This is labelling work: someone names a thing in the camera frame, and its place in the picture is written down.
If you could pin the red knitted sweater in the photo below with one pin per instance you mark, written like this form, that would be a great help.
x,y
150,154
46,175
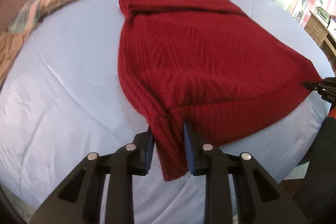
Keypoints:
x,y
197,56

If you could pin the green box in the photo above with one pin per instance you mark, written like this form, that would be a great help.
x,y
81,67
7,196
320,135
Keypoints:
x,y
323,13

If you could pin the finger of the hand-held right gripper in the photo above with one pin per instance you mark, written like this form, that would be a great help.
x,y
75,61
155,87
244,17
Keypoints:
x,y
325,87

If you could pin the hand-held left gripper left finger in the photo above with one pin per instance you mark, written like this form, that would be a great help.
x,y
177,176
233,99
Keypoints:
x,y
149,150

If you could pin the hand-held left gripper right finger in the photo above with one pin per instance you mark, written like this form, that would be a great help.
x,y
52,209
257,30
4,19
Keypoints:
x,y
188,150

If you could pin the wooden dresser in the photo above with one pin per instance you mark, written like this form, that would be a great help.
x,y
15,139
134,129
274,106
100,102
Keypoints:
x,y
315,27

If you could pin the person's dark clothing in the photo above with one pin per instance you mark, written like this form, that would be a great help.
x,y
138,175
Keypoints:
x,y
323,161

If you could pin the plaid pillow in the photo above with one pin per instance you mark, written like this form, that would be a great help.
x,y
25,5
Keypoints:
x,y
29,11

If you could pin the bed with light blue sheet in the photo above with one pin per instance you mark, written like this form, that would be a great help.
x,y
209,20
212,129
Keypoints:
x,y
65,82

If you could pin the red object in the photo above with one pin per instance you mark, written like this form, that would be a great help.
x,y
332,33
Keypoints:
x,y
332,112

